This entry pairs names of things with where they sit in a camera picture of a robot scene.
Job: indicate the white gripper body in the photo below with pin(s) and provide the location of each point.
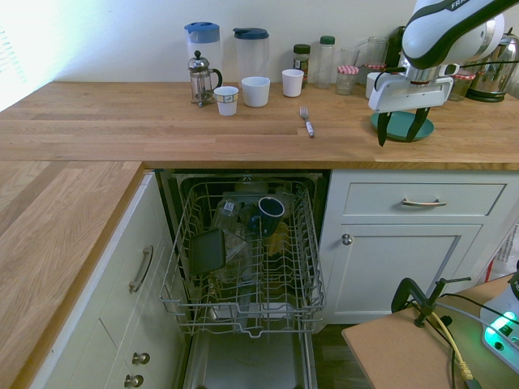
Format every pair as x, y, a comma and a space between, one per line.
409, 92

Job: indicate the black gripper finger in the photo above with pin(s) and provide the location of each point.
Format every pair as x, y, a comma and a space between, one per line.
383, 129
417, 125

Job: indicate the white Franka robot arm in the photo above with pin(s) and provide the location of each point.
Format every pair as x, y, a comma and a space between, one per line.
430, 32

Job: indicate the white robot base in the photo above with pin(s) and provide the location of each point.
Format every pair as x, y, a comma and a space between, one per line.
503, 324

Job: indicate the open dishwasher door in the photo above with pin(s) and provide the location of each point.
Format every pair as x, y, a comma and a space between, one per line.
251, 364

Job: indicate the teal plastic plate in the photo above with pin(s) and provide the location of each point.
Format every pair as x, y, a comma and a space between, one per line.
399, 127

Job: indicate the plain white mug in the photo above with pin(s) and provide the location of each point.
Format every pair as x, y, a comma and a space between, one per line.
372, 87

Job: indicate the glass jar red checked lid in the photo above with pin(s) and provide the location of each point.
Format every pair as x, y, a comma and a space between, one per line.
462, 86
372, 69
347, 81

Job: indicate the black drink bottle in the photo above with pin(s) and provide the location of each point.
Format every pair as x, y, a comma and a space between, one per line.
394, 48

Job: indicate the tall empty glass jar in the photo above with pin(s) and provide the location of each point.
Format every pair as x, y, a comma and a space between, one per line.
378, 50

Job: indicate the clear glass tumbler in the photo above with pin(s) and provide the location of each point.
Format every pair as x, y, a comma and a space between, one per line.
349, 56

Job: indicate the steel electric kettle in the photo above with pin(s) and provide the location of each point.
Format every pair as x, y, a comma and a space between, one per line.
492, 77

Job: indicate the clear bottle green lid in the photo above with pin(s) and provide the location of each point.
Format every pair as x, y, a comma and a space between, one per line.
325, 65

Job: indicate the small white ribbed cup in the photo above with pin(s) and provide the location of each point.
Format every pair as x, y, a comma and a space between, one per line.
292, 83

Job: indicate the spice jar black lid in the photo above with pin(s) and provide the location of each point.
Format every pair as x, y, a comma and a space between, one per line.
301, 61

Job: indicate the round metal cabinet knob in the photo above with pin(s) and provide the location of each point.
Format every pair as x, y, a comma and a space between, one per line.
134, 381
141, 358
347, 239

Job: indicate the wide white mug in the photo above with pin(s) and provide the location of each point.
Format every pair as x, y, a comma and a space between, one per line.
255, 92

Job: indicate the dark blue mug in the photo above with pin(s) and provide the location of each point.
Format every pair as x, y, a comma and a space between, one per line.
271, 210

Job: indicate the yellow plastic item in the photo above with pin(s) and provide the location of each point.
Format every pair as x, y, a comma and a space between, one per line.
280, 239

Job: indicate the clear pitcher dark blue lid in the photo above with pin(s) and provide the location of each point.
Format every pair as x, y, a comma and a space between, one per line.
251, 56

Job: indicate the white bag red print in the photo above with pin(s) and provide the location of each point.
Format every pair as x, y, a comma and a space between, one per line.
507, 251

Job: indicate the white cup patterned rim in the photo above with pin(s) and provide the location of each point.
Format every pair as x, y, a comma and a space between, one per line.
226, 102

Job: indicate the black C clamp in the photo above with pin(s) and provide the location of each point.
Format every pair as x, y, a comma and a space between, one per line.
401, 289

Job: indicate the clear plastic container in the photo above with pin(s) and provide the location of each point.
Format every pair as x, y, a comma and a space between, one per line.
231, 227

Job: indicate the glass French press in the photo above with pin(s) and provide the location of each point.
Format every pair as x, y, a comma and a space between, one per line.
200, 81

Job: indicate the clear pitcher light blue lid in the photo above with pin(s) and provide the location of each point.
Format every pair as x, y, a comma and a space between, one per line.
202, 44

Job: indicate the black square container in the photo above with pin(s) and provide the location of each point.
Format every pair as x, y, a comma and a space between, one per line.
207, 251

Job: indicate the brown mounting board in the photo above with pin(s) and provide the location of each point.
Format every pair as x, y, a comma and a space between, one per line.
389, 352

